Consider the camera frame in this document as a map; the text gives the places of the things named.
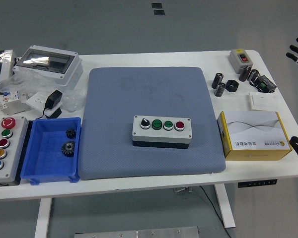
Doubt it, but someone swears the blue plastic bin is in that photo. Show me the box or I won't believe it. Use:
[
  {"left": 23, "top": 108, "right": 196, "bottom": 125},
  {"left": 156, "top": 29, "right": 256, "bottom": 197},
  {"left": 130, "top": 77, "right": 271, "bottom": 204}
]
[{"left": 20, "top": 117, "right": 82, "bottom": 185}]

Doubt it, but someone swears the black white packaged box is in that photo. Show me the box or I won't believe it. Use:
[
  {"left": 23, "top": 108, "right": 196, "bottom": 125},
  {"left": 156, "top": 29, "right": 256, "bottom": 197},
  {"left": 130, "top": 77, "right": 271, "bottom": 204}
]
[{"left": 0, "top": 49, "right": 20, "bottom": 95}]

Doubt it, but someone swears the grey five-button control box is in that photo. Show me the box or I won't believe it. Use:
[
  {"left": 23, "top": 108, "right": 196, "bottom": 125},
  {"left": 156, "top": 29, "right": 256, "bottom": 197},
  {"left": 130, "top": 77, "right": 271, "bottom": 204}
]
[{"left": 0, "top": 116, "right": 29, "bottom": 187}]

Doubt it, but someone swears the black cylindrical capacitor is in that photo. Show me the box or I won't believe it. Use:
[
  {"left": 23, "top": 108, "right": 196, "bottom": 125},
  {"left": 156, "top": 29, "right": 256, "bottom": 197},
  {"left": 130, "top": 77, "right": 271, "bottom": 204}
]
[
  {"left": 247, "top": 69, "right": 260, "bottom": 84},
  {"left": 212, "top": 72, "right": 224, "bottom": 89},
  {"left": 214, "top": 82, "right": 226, "bottom": 97},
  {"left": 238, "top": 65, "right": 252, "bottom": 82}
]

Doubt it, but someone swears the black module green terminal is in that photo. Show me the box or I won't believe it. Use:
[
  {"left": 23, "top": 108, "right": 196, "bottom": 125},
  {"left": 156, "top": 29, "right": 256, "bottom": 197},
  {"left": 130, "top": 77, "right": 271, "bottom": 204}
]
[{"left": 249, "top": 75, "right": 278, "bottom": 94}]

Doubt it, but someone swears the black power adapter with cord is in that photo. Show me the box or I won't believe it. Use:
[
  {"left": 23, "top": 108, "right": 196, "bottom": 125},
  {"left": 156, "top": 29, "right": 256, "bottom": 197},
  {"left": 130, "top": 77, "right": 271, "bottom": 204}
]
[{"left": 36, "top": 90, "right": 63, "bottom": 119}]

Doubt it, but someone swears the clear plastic bag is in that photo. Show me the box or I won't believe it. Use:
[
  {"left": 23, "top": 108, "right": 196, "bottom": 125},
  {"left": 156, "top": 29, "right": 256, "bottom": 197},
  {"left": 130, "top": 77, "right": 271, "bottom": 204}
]
[{"left": 0, "top": 66, "right": 87, "bottom": 114}]

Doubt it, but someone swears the yellow white cardboard box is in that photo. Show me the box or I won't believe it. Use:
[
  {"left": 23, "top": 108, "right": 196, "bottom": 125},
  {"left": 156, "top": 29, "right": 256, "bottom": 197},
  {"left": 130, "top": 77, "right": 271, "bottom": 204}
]
[{"left": 217, "top": 111, "right": 293, "bottom": 161}]

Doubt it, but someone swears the white wall switch panel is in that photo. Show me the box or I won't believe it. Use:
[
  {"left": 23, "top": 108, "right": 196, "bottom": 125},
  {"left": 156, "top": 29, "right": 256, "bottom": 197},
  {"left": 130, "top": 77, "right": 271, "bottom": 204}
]
[{"left": 248, "top": 92, "right": 276, "bottom": 112}]

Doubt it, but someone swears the white table leg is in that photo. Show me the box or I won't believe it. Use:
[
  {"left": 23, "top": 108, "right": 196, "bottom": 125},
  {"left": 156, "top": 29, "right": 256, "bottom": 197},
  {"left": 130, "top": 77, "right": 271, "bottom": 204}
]
[
  {"left": 213, "top": 183, "right": 236, "bottom": 229},
  {"left": 34, "top": 197, "right": 53, "bottom": 238}
]

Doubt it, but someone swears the black hexagonal nut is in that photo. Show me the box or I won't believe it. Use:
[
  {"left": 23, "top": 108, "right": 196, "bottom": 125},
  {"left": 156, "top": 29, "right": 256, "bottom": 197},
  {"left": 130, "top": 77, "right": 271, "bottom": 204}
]
[{"left": 225, "top": 79, "right": 239, "bottom": 93}]

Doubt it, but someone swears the black table height controller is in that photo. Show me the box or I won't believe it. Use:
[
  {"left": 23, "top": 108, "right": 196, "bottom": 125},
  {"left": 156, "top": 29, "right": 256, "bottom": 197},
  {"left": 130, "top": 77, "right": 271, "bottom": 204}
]
[{"left": 237, "top": 179, "right": 278, "bottom": 188}]

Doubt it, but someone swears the white circuit breaker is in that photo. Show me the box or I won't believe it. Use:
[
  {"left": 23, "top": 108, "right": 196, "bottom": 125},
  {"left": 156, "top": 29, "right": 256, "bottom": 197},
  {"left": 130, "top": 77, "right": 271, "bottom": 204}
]
[{"left": 0, "top": 89, "right": 32, "bottom": 116}]

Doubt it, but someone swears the grey red-black push switch box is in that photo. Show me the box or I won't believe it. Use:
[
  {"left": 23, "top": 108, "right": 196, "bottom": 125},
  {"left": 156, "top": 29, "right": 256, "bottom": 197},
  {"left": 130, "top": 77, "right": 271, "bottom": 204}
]
[{"left": 228, "top": 49, "right": 254, "bottom": 74}]

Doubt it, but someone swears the black cable under table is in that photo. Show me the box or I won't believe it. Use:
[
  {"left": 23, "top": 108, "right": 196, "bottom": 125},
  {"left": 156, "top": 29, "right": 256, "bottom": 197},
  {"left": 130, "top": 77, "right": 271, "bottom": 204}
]
[{"left": 198, "top": 185, "right": 233, "bottom": 238}]

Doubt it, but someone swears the grey distribution box clear lid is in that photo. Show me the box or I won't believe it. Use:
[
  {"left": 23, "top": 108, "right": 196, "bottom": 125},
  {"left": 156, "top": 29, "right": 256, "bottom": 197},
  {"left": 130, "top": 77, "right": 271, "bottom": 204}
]
[{"left": 12, "top": 45, "right": 84, "bottom": 87}]

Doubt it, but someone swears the grey four-button control box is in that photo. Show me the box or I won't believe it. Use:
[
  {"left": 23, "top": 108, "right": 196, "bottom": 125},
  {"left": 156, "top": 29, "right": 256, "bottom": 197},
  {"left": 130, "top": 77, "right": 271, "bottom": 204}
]
[{"left": 132, "top": 115, "right": 193, "bottom": 149}]

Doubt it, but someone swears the blue-grey fabric mat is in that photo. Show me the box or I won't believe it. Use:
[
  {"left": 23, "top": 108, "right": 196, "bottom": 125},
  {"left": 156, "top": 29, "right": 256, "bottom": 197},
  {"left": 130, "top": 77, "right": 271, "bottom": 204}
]
[{"left": 78, "top": 66, "right": 226, "bottom": 181}]

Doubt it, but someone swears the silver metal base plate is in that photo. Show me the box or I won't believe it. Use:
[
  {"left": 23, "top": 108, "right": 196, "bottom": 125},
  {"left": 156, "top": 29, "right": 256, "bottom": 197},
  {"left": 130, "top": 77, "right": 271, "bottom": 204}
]
[{"left": 74, "top": 226, "right": 200, "bottom": 238}]

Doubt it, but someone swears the white wall socket panel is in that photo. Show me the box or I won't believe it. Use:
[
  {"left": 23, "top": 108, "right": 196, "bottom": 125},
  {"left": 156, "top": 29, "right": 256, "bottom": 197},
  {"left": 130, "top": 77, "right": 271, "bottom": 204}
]
[{"left": 25, "top": 91, "right": 62, "bottom": 117}]

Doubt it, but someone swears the large black bevel gear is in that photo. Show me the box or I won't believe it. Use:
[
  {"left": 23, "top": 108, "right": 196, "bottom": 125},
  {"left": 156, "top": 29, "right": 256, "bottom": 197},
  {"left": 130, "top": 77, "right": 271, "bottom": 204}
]
[{"left": 61, "top": 140, "right": 76, "bottom": 157}]

